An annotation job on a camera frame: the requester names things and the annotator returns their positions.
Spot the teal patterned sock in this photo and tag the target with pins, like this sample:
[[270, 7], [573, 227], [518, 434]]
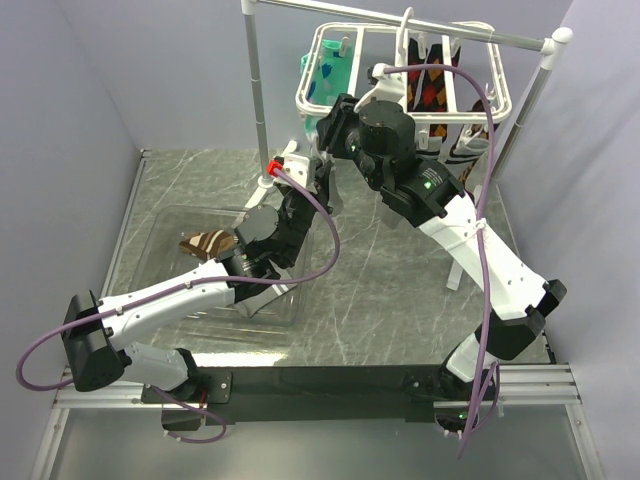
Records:
[[335, 68], [314, 90]]

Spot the white clip sock hanger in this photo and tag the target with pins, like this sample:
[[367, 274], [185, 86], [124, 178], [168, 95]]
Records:
[[353, 33]]

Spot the brown argyle hanging sock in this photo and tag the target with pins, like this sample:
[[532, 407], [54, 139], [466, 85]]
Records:
[[472, 145]]

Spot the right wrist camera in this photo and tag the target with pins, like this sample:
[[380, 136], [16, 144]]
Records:
[[387, 86]]

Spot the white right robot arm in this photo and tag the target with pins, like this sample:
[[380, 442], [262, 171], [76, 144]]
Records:
[[379, 139]]

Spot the red yellow argyle sock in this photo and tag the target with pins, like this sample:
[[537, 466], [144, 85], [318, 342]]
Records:
[[417, 54]]

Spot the grey striped hanging sock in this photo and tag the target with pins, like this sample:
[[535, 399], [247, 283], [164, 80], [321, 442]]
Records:
[[430, 139]]

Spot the aluminium frame rail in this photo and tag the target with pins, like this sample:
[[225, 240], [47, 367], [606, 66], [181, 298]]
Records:
[[126, 192]]

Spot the brown argyle sock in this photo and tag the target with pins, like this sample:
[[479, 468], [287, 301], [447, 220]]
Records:
[[207, 245], [472, 145]]

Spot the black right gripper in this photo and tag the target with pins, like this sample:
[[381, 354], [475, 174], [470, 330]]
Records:
[[331, 128]]

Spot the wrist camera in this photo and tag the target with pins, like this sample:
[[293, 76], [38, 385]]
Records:
[[295, 166], [387, 86]]

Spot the silver white drying rack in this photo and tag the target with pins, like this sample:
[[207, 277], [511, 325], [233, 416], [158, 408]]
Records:
[[550, 49]]

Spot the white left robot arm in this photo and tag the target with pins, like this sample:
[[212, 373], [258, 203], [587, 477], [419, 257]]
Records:
[[102, 338]]

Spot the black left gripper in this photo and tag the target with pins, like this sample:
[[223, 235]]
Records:
[[322, 184]]

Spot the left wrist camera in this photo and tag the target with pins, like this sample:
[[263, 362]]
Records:
[[295, 166]]

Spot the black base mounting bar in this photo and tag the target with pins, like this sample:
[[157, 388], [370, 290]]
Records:
[[307, 393]]

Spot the clear plastic bin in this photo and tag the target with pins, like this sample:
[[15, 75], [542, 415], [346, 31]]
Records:
[[162, 259]]

